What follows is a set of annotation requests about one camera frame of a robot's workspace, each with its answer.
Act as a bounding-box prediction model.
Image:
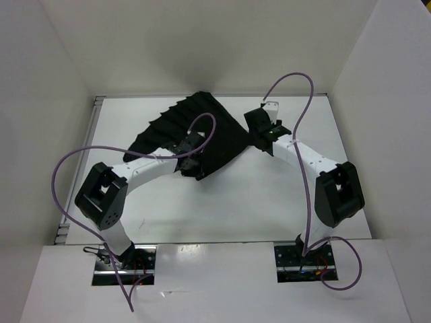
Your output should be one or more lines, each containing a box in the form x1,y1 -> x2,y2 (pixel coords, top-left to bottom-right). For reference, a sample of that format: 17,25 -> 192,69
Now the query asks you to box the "black pleated skirt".
128,92 -> 251,178

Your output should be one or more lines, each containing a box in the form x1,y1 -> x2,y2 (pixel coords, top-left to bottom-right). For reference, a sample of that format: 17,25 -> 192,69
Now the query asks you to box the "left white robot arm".
75,132 -> 205,269

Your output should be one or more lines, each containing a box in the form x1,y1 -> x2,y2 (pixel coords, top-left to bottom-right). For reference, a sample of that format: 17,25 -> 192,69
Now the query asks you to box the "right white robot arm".
244,107 -> 365,264

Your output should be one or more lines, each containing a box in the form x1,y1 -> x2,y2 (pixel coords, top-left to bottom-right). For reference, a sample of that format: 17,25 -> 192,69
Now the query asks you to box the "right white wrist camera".
262,101 -> 279,123

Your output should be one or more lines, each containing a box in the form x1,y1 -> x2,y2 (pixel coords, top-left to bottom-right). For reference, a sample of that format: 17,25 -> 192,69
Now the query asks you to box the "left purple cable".
51,113 -> 217,312

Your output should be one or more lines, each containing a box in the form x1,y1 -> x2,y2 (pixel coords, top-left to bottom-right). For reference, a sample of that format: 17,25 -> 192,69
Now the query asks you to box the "purple cable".
262,72 -> 363,289
51,113 -> 217,312

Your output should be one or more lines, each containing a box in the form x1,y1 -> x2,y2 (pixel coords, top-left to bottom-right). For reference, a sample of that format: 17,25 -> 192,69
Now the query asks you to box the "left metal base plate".
83,245 -> 157,287

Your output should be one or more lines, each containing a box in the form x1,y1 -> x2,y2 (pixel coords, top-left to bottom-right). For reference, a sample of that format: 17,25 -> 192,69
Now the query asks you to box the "metal base plate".
273,242 -> 338,283
83,245 -> 157,287

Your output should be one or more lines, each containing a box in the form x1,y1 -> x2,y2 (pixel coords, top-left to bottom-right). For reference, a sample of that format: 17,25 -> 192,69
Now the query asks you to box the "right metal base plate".
273,242 -> 338,283

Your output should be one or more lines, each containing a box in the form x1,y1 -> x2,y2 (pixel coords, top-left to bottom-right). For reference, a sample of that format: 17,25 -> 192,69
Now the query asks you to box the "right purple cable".
262,72 -> 363,289

